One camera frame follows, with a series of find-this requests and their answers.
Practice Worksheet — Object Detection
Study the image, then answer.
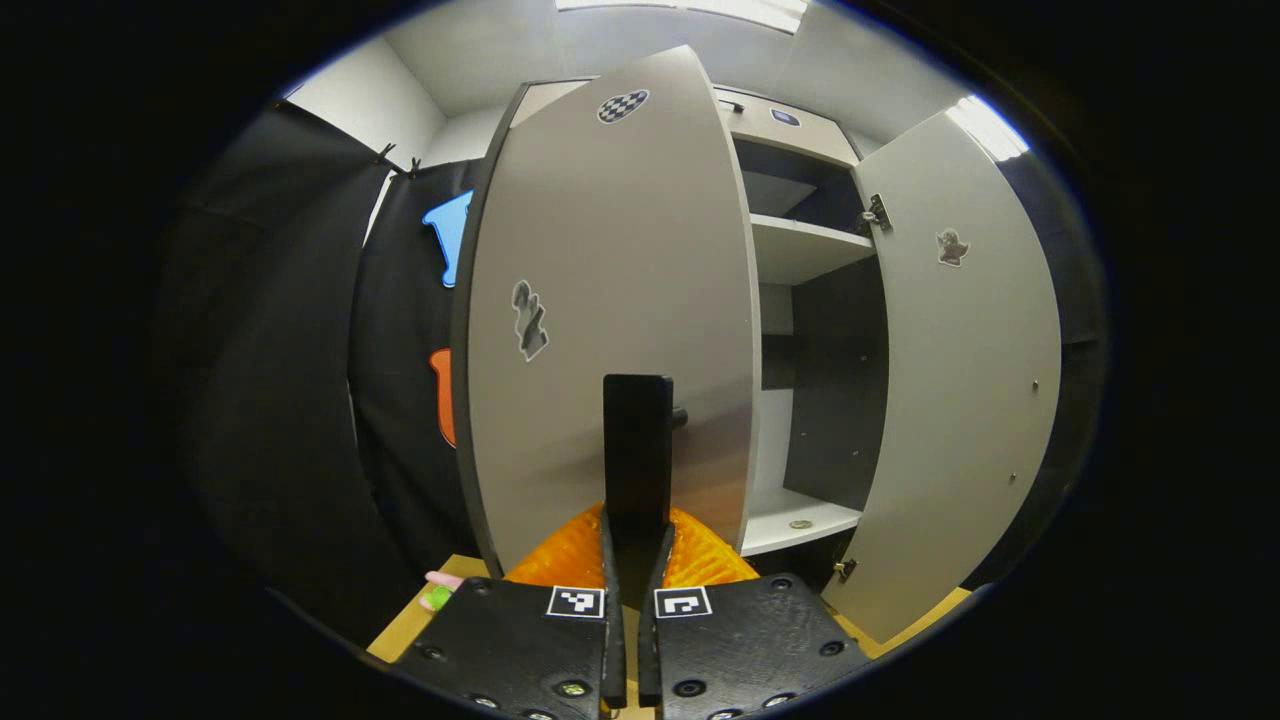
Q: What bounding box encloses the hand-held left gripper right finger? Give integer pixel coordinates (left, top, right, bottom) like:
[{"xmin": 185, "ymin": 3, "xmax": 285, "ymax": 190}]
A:
[{"xmin": 638, "ymin": 505, "xmax": 873, "ymax": 720}]

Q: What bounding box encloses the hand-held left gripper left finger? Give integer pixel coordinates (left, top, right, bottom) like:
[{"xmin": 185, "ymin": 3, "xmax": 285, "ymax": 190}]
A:
[{"xmin": 390, "ymin": 503, "xmax": 628, "ymax": 720}]

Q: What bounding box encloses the black cabinet door handle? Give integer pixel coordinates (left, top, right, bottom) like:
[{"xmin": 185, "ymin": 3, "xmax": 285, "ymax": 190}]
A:
[{"xmin": 602, "ymin": 373, "xmax": 691, "ymax": 546}]

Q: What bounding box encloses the square-stickers shoe cabinet door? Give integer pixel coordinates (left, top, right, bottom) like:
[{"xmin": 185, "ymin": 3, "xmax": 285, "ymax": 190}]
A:
[{"xmin": 820, "ymin": 108, "xmax": 1063, "ymax": 646}]

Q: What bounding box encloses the checkered-sticker shoe cabinet door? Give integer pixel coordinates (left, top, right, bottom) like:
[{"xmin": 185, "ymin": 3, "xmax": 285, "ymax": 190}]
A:
[{"xmin": 450, "ymin": 45, "xmax": 763, "ymax": 579}]

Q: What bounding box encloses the white cabinet shelf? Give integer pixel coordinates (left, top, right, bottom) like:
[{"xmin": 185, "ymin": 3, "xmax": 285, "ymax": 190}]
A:
[
  {"xmin": 740, "ymin": 488, "xmax": 863, "ymax": 558},
  {"xmin": 750, "ymin": 213, "xmax": 877, "ymax": 286}
]

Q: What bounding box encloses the pink and green plush toy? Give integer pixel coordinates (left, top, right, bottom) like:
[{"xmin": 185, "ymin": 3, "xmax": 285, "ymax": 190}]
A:
[{"xmin": 418, "ymin": 570, "xmax": 466, "ymax": 613}]

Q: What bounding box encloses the black backdrop cloth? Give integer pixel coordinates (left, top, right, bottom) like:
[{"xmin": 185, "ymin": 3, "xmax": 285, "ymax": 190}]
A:
[{"xmin": 160, "ymin": 100, "xmax": 1111, "ymax": 641}]

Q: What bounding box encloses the narrow ceiling light strip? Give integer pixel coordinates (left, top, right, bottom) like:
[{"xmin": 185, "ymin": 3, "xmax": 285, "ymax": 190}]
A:
[{"xmin": 945, "ymin": 95, "xmax": 1031, "ymax": 163}]

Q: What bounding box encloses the wide ceiling light panel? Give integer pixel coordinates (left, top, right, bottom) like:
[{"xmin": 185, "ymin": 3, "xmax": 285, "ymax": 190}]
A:
[{"xmin": 555, "ymin": 0, "xmax": 809, "ymax": 33}]

